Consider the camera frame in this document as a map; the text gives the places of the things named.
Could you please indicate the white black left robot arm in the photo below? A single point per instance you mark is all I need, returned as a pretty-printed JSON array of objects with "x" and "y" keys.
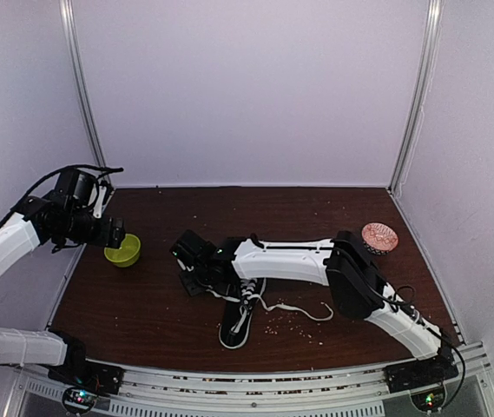
[{"x": 18, "y": 239}]

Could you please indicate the aluminium frame post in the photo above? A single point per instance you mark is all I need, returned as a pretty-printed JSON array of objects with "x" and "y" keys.
[
  {"x": 70, "y": 32},
  {"x": 422, "y": 84}
]

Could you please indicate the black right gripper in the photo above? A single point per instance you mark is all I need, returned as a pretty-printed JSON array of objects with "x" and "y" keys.
[{"x": 193, "y": 288}]

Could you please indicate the pink patterned bowl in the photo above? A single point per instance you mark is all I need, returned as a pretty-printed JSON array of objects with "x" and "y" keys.
[{"x": 378, "y": 238}]

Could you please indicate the right aluminium frame post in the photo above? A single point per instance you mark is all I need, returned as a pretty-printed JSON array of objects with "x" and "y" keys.
[{"x": 422, "y": 84}]

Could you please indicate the green plastic bowl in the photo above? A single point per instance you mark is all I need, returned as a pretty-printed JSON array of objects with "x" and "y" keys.
[{"x": 127, "y": 254}]

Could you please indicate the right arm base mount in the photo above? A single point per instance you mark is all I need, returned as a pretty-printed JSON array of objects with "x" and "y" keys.
[{"x": 425, "y": 383}]

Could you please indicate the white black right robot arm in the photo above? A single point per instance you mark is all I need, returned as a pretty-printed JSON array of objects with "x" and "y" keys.
[{"x": 238, "y": 269}]

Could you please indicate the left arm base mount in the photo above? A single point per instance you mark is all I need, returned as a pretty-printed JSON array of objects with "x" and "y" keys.
[{"x": 86, "y": 385}]

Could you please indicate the aluminium front rail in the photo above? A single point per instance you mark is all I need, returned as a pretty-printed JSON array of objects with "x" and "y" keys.
[{"x": 347, "y": 391}]

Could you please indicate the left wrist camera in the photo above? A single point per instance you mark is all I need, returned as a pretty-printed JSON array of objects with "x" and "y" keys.
[{"x": 100, "y": 196}]

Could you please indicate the left aluminium frame post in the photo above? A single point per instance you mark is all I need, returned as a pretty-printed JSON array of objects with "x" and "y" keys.
[{"x": 70, "y": 32}]

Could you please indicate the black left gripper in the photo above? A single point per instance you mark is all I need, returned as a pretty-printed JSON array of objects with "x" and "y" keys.
[{"x": 104, "y": 236}]

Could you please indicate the white shoelace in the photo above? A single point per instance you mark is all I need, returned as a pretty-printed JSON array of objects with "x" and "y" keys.
[{"x": 281, "y": 306}]

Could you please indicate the black white canvas sneaker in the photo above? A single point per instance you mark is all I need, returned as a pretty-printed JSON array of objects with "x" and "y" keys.
[{"x": 239, "y": 311}]

